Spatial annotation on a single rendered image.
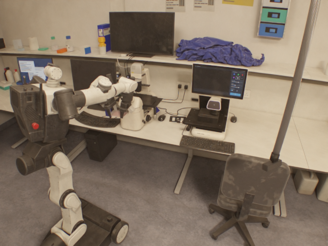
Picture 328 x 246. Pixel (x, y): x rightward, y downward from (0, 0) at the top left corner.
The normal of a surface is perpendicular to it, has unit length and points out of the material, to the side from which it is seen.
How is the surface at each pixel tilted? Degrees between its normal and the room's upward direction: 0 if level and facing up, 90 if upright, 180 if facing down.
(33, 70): 86
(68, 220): 80
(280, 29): 90
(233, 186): 90
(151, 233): 0
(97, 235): 0
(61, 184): 90
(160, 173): 0
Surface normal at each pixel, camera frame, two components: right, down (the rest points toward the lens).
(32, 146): -0.24, -0.52
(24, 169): -0.46, 0.22
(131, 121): -0.32, 0.49
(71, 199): 0.88, 0.24
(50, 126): 0.71, 0.46
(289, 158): 0.00, -0.87
